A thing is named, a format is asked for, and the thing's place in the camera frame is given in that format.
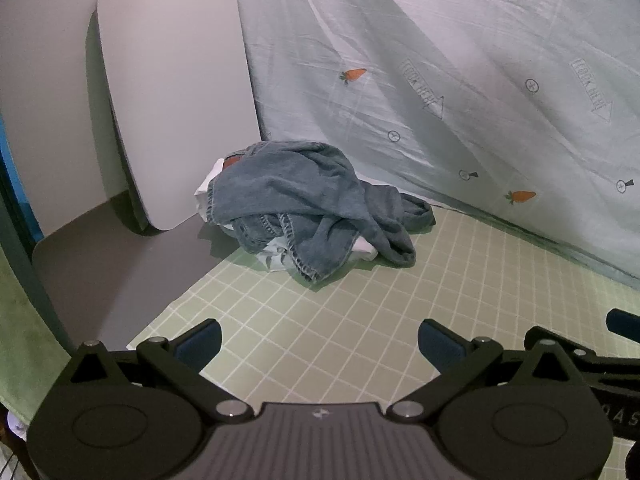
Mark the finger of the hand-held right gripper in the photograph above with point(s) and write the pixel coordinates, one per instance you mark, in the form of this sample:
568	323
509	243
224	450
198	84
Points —
610	365
625	322

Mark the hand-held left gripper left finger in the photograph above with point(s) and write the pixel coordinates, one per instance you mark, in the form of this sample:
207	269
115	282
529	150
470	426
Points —
200	344

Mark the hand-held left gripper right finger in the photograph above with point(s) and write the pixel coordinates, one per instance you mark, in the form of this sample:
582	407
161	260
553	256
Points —
440	344

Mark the blue denim jeans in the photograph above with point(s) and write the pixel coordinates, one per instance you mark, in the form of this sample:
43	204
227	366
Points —
310	195

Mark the green grid mat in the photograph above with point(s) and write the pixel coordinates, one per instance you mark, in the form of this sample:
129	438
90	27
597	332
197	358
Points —
350	320

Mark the pale blue garment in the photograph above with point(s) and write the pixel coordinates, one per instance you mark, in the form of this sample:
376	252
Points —
272	255

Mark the white garment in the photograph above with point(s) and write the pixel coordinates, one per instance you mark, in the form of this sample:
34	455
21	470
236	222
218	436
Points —
362	249

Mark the green towel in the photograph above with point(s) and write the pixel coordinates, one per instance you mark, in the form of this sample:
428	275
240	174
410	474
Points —
25	335

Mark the blue panel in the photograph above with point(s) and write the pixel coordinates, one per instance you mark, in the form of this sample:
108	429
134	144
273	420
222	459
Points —
15	185

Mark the white rounded board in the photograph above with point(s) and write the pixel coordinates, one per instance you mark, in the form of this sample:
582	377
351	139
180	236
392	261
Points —
175	100

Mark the carrot print bed sheet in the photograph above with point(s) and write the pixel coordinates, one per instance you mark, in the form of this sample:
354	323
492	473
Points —
450	85

